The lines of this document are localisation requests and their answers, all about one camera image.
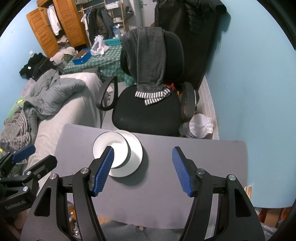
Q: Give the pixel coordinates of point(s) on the white plate with dark rim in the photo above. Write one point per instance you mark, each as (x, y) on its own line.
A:
(129, 175)

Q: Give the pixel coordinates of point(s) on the white tied bag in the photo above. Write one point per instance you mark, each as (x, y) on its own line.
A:
(201, 126)

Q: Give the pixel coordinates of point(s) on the white plastic bag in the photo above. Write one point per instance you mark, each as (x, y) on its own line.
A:
(98, 47)

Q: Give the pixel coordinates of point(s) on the white hanging shirt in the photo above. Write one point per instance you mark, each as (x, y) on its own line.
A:
(55, 20)

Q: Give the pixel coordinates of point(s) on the black office chair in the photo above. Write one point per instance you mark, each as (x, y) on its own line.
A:
(145, 111)

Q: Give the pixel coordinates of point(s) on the black hanging coat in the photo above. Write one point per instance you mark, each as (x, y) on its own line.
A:
(185, 34)

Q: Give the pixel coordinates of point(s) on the wooden louvred wardrobe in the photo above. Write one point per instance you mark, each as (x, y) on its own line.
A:
(69, 23)

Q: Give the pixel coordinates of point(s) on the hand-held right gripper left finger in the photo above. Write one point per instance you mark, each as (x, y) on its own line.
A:
(104, 171)

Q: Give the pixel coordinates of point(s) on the green checked tablecloth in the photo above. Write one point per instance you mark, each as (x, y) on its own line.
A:
(104, 62)

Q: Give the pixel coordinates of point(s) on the grey door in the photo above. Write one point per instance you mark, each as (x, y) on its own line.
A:
(146, 11)

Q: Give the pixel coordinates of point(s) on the cardboard box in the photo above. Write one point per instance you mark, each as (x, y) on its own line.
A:
(272, 215)

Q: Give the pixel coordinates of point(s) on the striped grey cloth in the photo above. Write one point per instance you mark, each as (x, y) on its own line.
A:
(13, 132)

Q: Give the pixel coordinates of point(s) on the stack of white plates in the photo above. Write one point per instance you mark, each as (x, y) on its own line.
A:
(136, 157)

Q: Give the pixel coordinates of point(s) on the person's left hand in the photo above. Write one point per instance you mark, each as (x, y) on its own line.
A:
(12, 222)

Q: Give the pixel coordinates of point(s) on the grey sweater striped cuffs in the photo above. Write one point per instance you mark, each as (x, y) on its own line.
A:
(150, 58)

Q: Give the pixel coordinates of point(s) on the blue flat box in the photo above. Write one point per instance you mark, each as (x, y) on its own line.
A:
(82, 56)

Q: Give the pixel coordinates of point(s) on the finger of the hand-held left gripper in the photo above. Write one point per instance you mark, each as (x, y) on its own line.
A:
(23, 153)
(42, 165)

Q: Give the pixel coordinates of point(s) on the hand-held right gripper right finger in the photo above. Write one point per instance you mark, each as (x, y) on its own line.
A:
(182, 172)

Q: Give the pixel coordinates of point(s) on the blue carton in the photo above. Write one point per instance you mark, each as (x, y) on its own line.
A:
(112, 41)

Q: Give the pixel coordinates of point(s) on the wooden plank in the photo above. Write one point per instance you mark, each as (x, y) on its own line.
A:
(249, 192)

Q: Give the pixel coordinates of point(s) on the dark jackets on rack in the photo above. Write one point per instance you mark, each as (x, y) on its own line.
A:
(99, 23)

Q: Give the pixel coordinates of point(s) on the beige and olive clothes pile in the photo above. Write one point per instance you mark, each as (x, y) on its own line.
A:
(63, 55)

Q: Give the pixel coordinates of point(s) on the black clothes pile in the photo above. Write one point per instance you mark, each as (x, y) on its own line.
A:
(34, 66)

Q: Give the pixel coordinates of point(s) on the grey down jacket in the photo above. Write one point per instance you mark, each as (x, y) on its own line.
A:
(53, 92)

